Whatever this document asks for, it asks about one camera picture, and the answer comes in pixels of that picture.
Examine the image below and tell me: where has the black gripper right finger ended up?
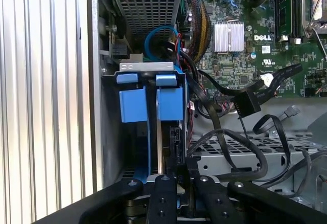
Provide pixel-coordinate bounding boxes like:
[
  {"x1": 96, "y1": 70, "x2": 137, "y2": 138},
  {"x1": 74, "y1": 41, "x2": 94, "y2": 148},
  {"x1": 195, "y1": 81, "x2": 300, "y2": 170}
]
[{"x1": 186, "y1": 158, "x2": 327, "y2": 224}]

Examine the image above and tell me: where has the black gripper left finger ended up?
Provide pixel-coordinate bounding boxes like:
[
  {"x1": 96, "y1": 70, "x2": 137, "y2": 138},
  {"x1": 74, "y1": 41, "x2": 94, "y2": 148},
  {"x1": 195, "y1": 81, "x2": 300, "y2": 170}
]
[{"x1": 33, "y1": 164, "x2": 189, "y2": 224}]

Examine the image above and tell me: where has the hard disk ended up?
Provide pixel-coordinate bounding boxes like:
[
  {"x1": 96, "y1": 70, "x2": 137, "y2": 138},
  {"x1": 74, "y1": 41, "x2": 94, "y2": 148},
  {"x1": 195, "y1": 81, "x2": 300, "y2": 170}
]
[{"x1": 119, "y1": 85, "x2": 189, "y2": 184}]

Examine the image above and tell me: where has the grey metal disk bay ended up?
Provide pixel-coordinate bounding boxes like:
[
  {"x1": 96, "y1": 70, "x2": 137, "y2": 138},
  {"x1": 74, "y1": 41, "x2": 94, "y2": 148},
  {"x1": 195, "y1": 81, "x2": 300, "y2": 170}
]
[{"x1": 101, "y1": 60, "x2": 190, "y2": 184}]

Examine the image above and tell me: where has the blue disk carrier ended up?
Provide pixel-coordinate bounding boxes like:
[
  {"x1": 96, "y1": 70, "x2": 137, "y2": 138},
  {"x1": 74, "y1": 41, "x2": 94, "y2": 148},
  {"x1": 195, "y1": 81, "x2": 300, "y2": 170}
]
[{"x1": 115, "y1": 73, "x2": 186, "y2": 87}]

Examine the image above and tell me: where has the grey perforated metal cage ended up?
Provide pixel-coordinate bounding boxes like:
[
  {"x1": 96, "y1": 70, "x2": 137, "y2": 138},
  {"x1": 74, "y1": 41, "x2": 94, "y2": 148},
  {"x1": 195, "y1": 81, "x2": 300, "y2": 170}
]
[{"x1": 190, "y1": 121, "x2": 327, "y2": 199}]

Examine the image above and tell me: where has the black open PC case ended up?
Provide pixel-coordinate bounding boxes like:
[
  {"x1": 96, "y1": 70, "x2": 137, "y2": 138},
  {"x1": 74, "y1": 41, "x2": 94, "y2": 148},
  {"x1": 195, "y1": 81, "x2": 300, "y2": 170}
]
[{"x1": 85, "y1": 0, "x2": 327, "y2": 201}]

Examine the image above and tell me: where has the green motherboard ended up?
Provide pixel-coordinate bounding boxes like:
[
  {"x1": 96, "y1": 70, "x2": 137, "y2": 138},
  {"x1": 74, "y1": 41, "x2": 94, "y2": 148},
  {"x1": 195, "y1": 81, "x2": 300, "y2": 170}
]
[{"x1": 178, "y1": 0, "x2": 327, "y2": 107}]

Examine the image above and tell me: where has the silver finned heatsink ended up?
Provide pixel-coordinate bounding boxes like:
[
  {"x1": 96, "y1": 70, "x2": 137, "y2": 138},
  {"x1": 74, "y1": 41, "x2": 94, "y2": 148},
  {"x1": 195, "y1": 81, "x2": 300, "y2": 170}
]
[{"x1": 214, "y1": 21, "x2": 245, "y2": 53}]

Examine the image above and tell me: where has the silver power supply unit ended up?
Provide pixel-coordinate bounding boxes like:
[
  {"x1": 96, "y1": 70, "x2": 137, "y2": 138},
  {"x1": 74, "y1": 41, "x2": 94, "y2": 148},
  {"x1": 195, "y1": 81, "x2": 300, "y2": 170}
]
[{"x1": 99, "y1": 0, "x2": 182, "y2": 40}]

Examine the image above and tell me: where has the locking lever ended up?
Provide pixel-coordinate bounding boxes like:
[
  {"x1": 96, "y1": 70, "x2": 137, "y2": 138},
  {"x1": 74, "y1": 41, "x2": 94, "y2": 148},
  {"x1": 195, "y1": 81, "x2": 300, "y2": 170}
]
[{"x1": 312, "y1": 28, "x2": 327, "y2": 62}]

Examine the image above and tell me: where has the RAM stick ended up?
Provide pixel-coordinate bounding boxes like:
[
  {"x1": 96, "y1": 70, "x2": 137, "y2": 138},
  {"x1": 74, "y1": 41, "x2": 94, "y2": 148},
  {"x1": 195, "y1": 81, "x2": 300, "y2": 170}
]
[{"x1": 274, "y1": 0, "x2": 293, "y2": 42}]

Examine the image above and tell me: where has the CPU socket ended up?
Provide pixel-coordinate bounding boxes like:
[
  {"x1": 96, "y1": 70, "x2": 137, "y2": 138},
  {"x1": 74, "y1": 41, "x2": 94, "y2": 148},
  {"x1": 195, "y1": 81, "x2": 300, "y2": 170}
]
[{"x1": 297, "y1": 0, "x2": 327, "y2": 34}]

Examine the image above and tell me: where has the dark grey round cable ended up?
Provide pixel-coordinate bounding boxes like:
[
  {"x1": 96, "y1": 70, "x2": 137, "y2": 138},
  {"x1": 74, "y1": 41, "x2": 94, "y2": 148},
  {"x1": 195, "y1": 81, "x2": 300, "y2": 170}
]
[{"x1": 189, "y1": 129, "x2": 269, "y2": 181}]

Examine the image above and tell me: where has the black flat disk wire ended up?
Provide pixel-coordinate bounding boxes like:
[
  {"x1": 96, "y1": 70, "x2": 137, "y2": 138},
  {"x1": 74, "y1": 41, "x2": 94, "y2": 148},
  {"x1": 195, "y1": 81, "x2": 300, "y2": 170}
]
[{"x1": 193, "y1": 80, "x2": 237, "y2": 172}]

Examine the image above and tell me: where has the black flat wire with connector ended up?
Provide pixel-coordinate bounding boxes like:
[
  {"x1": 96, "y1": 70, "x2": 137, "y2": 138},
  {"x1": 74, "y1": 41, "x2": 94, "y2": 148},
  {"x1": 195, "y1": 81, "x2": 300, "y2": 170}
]
[{"x1": 198, "y1": 64, "x2": 303, "y2": 119}]

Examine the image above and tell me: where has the white wire connector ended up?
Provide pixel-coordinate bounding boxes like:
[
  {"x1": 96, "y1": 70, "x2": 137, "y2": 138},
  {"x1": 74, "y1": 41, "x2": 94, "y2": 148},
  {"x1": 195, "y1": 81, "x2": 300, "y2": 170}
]
[{"x1": 259, "y1": 73, "x2": 273, "y2": 87}]

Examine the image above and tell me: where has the blue disk wire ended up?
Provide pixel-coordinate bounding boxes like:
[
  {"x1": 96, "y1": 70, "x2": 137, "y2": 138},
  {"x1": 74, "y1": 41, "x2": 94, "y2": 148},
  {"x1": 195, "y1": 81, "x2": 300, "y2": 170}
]
[{"x1": 144, "y1": 26, "x2": 179, "y2": 63}]

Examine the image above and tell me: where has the braided power cable bundle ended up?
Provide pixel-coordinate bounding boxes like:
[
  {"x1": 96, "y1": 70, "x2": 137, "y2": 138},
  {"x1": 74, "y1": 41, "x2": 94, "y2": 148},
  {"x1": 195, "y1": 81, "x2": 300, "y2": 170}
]
[{"x1": 182, "y1": 0, "x2": 213, "y2": 65}]

